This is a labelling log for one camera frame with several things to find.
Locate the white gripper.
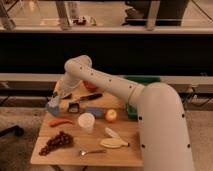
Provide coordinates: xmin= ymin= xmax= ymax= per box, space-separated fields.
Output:
xmin=58 ymin=73 xmax=80 ymax=98

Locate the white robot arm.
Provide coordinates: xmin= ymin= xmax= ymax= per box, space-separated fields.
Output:
xmin=59 ymin=55 xmax=195 ymax=171

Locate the white plastic cup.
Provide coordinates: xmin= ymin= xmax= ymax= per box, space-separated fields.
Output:
xmin=78 ymin=113 xmax=95 ymax=134

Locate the small black box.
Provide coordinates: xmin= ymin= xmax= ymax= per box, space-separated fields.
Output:
xmin=68 ymin=103 xmax=80 ymax=113

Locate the blue sponge block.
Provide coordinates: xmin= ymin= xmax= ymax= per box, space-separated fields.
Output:
xmin=85 ymin=107 xmax=104 ymax=118

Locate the wooden table board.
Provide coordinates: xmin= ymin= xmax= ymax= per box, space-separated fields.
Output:
xmin=30 ymin=79 xmax=144 ymax=168

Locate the red yellow apple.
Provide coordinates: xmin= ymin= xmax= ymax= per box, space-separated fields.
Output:
xmin=105 ymin=109 xmax=118 ymax=123

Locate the purple grape bunch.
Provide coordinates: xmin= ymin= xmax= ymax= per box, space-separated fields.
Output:
xmin=39 ymin=131 xmax=74 ymax=156

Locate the cream banana peel piece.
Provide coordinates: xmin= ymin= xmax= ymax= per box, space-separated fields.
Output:
xmin=105 ymin=127 xmax=120 ymax=138

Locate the green plastic bin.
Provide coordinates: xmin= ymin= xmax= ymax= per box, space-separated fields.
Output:
xmin=125 ymin=75 xmax=160 ymax=120

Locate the cream toy banana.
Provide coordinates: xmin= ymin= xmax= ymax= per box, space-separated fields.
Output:
xmin=100 ymin=138 xmax=129 ymax=148

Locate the black handled knife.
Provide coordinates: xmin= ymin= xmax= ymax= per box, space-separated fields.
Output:
xmin=74 ymin=93 xmax=103 ymax=103

